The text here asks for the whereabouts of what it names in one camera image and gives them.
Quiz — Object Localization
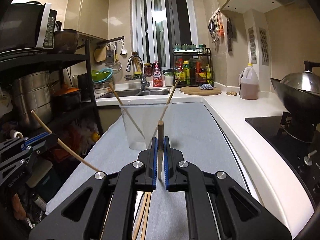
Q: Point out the wooden chopstick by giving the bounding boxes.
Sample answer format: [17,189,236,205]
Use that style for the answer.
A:
[108,84,145,139]
[157,120,164,180]
[31,110,100,172]
[152,77,180,137]
[132,192,149,240]
[140,192,152,240]

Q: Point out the steel kitchen sink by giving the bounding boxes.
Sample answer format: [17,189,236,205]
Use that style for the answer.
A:
[97,88,171,99]

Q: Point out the chrome kitchen faucet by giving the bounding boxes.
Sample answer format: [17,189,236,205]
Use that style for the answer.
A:
[126,54,150,92]

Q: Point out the white ceramic cup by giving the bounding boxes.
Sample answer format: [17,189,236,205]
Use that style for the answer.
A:
[9,129,24,139]

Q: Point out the clear plastic utensil holder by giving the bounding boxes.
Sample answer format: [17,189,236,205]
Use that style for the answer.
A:
[120,103,172,151]

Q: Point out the large steel stock pot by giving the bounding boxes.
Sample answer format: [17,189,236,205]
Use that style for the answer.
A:
[14,71,52,128]

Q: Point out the grey fabric mat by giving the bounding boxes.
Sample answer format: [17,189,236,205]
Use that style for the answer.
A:
[44,102,251,240]

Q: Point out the black metal shelf rack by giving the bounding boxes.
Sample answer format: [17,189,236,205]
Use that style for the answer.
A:
[1,39,103,135]

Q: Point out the red dish soap pouch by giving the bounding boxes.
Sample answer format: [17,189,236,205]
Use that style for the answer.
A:
[152,61,163,87]

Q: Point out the round wooden cutting board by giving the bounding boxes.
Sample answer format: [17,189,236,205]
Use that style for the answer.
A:
[180,86,221,96]

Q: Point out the white lidded jar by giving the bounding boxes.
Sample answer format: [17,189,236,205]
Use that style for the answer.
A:
[164,72,174,87]

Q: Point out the red jar by faucet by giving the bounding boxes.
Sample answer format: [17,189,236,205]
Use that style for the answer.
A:
[144,63,152,77]

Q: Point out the green and blue bowls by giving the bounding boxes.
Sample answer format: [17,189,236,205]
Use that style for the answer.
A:
[91,68,113,83]

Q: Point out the blue dish cloth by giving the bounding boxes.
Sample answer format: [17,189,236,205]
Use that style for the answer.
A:
[200,83,214,90]

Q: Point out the gas stove top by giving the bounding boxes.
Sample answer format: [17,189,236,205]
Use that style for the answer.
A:
[245,112,319,207]

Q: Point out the black spice rack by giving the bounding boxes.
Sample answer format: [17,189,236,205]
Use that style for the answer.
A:
[172,43,214,87]

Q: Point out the dark brown bowl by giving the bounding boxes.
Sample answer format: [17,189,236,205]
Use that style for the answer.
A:
[53,29,79,54]

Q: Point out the hanging metal grater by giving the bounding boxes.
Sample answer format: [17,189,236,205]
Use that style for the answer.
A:
[105,43,115,67]

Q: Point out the hanging white ladle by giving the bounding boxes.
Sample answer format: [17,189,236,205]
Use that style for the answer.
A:
[120,39,127,55]

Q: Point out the microwave oven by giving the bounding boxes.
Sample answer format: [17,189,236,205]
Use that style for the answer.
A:
[1,3,57,54]

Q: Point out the oil jug with yellow cap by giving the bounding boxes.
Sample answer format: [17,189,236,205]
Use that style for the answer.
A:
[239,63,259,100]

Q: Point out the black wok with lid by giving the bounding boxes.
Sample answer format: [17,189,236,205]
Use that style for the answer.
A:
[271,61,319,124]

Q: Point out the hanging dark cleaver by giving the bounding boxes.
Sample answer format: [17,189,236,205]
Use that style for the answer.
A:
[227,17,233,52]

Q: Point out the white window frame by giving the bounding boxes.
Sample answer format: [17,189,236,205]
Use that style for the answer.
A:
[131,0,199,69]

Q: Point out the hanging utensils on rail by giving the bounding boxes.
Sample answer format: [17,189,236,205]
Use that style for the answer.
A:
[208,8,225,43]

